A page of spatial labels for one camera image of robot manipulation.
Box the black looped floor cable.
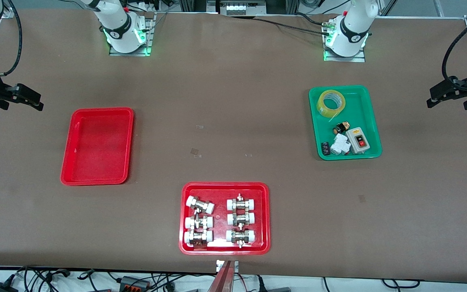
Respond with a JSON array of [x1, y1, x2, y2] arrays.
[[381, 278, 421, 290]]

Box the grey push button switch box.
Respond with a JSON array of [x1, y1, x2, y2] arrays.
[[347, 127, 370, 154]]

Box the thin black table cable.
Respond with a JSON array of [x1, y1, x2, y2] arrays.
[[253, 13, 330, 35]]

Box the silver metal bracket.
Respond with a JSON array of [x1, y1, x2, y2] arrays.
[[216, 260, 239, 273]]

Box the grey power strip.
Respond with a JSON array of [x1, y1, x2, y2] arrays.
[[219, 0, 267, 16]]

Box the empty red plastic tray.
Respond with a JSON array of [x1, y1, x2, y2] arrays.
[[60, 107, 134, 186]]

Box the grey power adapter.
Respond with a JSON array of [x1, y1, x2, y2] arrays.
[[119, 276, 151, 289]]

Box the metal fitting with white caps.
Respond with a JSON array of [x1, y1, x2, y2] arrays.
[[184, 215, 214, 230], [227, 194, 256, 211], [226, 229, 256, 248], [184, 230, 214, 248], [227, 212, 256, 227], [186, 196, 215, 215]]

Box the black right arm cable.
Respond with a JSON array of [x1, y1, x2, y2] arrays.
[[0, 0, 22, 77]]

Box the green plastic tray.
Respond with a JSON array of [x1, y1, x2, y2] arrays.
[[309, 85, 382, 161]]

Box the aluminium extrusion frame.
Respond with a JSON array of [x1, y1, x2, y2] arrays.
[[179, 0, 219, 13]]

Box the yellow packing tape roll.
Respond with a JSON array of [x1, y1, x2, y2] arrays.
[[317, 90, 346, 118]]

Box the red tray holding fittings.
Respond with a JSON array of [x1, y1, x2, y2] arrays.
[[179, 182, 271, 256]]

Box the red metal bar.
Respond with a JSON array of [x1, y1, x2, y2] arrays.
[[208, 261, 234, 292]]

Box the white circuit breaker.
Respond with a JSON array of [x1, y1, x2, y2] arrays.
[[330, 134, 352, 156]]

